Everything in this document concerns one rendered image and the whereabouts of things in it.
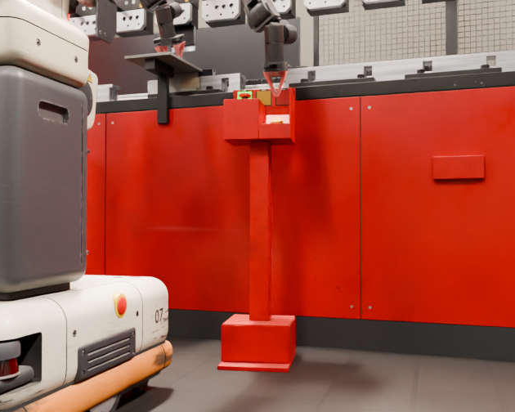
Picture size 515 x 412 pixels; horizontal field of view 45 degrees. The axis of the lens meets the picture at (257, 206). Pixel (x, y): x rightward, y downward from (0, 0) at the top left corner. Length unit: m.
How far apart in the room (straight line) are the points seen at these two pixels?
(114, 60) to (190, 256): 1.35
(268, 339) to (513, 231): 0.81
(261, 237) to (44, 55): 0.91
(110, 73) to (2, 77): 2.13
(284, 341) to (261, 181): 0.47
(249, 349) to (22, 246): 0.88
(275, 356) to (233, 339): 0.13
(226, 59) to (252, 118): 1.17
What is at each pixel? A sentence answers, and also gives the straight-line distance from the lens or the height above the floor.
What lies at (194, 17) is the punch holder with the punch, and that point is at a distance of 2.53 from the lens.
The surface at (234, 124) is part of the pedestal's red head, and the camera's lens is 1.84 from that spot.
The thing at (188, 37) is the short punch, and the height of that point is 1.13.
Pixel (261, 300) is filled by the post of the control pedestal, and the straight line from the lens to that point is 1.87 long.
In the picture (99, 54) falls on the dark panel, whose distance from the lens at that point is 3.32.
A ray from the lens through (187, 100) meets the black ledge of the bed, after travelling 2.28.
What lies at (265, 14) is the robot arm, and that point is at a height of 1.02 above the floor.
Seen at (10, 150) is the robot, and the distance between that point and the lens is 1.13.
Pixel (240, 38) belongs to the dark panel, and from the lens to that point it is 2.98.
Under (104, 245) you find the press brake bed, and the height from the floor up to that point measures 0.33.
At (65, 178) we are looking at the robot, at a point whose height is 0.50.
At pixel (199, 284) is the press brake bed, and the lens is 2.23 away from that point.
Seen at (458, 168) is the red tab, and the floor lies 0.58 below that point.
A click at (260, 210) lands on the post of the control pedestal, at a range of 1.85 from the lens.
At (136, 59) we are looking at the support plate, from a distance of 2.28.
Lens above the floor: 0.42
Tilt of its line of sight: 1 degrees up
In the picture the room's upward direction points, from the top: straight up
